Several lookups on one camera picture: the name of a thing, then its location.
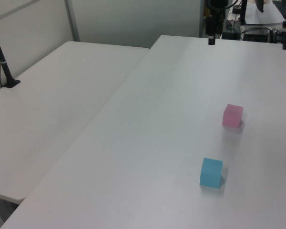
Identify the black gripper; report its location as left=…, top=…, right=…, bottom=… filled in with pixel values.
left=206, top=0, right=231, bottom=46

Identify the blue cube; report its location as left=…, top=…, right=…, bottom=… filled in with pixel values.
left=199, top=157, right=224, bottom=188

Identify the pink cube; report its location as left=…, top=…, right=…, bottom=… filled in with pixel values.
left=222, top=103, right=244, bottom=127

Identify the small black box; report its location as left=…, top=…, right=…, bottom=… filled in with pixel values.
left=222, top=31, right=239, bottom=40

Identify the black electronics box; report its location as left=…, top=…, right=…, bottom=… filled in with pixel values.
left=243, top=28, right=270, bottom=43

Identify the black keyboard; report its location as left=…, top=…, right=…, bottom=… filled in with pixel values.
left=272, top=0, right=286, bottom=19

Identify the white side table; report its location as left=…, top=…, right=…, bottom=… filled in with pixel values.
left=0, top=41, right=150, bottom=205

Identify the grey metal partition post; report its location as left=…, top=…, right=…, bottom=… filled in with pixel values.
left=198, top=0, right=206, bottom=38

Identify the black monitor stand post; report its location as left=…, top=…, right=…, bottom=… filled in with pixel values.
left=239, top=0, right=248, bottom=25

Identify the black device with cables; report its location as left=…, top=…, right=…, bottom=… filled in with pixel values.
left=271, top=28, right=286, bottom=44

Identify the black camera stand pole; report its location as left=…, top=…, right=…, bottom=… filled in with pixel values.
left=0, top=19, right=21, bottom=89

